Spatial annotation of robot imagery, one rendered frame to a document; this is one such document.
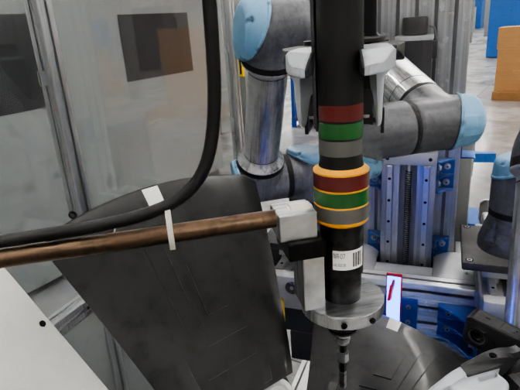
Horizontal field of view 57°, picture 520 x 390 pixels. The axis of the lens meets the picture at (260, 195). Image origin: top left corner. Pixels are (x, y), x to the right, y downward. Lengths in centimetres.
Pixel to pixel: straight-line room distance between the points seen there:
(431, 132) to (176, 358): 42
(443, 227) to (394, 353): 80
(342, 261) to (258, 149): 75
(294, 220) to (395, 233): 101
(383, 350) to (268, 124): 58
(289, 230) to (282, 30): 61
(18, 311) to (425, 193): 98
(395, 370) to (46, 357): 41
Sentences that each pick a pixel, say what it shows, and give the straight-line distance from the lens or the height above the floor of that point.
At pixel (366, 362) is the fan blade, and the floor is 119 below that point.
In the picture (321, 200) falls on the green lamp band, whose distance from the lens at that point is 37.
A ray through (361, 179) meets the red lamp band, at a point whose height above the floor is 147.
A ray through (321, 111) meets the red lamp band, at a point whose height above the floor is 152.
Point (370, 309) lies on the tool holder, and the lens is 41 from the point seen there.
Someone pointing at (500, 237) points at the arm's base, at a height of 109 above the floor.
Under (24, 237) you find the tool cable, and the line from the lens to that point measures 37.
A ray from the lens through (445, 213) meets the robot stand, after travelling 141.
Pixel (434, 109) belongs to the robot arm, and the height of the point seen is 146.
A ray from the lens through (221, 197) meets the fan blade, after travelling 51.
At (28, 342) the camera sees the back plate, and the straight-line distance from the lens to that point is 62.
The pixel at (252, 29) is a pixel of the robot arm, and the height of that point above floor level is 157.
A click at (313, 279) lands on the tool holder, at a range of 39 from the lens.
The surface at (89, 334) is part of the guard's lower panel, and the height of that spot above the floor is 91.
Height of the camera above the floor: 158
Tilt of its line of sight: 20 degrees down
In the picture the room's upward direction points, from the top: 4 degrees counter-clockwise
